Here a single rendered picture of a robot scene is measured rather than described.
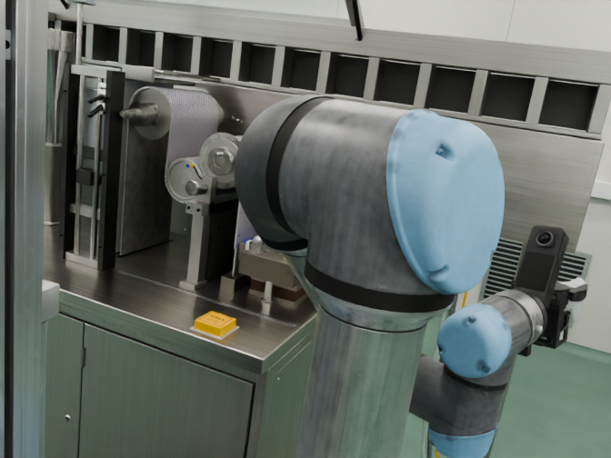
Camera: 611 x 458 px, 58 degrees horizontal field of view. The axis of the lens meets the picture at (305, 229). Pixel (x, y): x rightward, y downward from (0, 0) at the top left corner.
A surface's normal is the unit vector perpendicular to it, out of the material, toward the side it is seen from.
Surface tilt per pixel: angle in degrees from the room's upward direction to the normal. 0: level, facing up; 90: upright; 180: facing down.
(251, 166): 92
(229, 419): 90
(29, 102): 90
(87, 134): 90
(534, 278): 62
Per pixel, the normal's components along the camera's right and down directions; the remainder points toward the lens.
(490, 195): 0.75, 0.14
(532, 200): -0.40, 0.18
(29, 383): 0.95, 0.20
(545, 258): -0.60, -0.40
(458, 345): -0.66, 0.10
